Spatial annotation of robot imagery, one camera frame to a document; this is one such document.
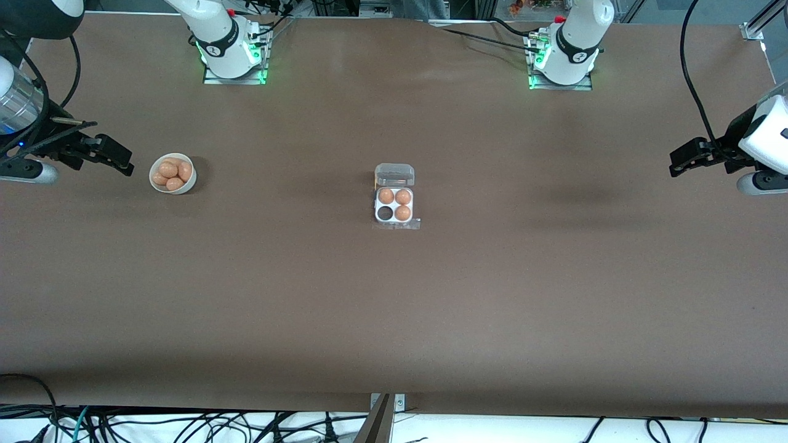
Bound clear plastic egg box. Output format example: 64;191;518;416
372;163;422;232

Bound white round bowl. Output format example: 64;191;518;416
150;153;198;195

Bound blue grey trouser legs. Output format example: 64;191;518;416
394;0;448;20

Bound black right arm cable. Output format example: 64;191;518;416
0;31;99;158

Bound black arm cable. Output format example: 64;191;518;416
0;31;99;158
680;0;730;151

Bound aluminium frame profile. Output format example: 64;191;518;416
741;0;788;41

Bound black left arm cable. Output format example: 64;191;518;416
680;0;730;151

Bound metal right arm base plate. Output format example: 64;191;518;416
203;28;270;86

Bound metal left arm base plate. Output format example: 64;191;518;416
528;31;593;91

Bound teal cable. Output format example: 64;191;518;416
73;406;92;443

